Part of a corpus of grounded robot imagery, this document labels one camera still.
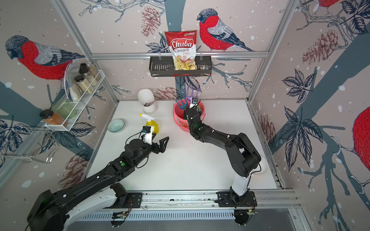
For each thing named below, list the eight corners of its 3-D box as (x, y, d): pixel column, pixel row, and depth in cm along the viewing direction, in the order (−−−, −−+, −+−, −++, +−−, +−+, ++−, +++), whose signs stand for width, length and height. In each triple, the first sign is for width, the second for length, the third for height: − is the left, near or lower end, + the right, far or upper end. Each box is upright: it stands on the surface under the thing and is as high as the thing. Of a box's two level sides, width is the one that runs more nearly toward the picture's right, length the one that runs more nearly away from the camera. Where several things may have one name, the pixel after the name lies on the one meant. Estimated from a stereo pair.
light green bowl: (108, 134, 102) (105, 130, 98) (113, 122, 109) (110, 119, 105) (123, 134, 102) (121, 130, 98) (127, 122, 109) (125, 119, 105)
